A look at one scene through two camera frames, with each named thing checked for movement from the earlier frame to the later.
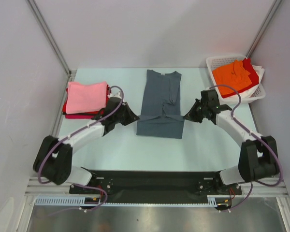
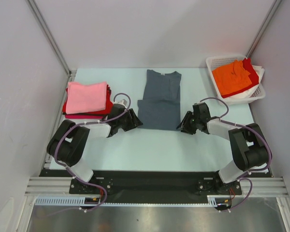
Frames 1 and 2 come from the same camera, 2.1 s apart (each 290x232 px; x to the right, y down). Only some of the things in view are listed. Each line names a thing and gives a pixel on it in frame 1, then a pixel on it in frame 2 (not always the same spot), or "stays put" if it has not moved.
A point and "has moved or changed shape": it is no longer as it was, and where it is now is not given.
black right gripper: [195, 113] → [189, 122]
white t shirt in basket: [250, 91] stays put
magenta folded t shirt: [79, 116] stays put
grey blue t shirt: [160, 115] has moved or changed shape
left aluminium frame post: [48, 35] stays put
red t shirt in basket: [253, 76] stays put
